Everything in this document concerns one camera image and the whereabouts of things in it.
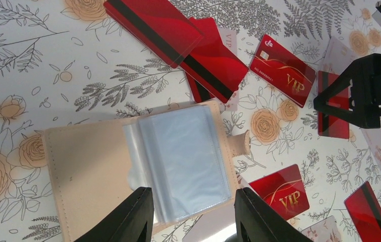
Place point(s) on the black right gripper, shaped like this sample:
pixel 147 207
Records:
pixel 359 83

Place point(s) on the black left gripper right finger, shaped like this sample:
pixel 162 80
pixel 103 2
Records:
pixel 256 221

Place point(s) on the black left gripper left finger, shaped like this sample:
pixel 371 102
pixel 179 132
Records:
pixel 132 220

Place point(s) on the beige leather card holder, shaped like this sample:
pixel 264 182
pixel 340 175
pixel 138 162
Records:
pixel 184 155

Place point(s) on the white floral card upper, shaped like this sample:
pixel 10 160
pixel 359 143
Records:
pixel 377 143

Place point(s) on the white floral card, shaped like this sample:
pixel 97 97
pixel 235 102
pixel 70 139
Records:
pixel 377 143
pixel 323 231

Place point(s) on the red VIP card centre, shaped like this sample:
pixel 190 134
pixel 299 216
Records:
pixel 283 191

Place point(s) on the red vip card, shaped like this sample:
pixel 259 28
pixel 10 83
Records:
pixel 282 69
pixel 283 191

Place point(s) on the white floral card lower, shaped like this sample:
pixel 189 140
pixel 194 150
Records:
pixel 323 231

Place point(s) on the red VIP card upper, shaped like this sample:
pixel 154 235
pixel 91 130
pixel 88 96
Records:
pixel 282 69

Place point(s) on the red stripe card lower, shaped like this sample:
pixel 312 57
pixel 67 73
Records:
pixel 365 212

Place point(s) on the floral patterned table mat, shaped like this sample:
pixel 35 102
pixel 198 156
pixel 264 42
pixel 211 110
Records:
pixel 67 63

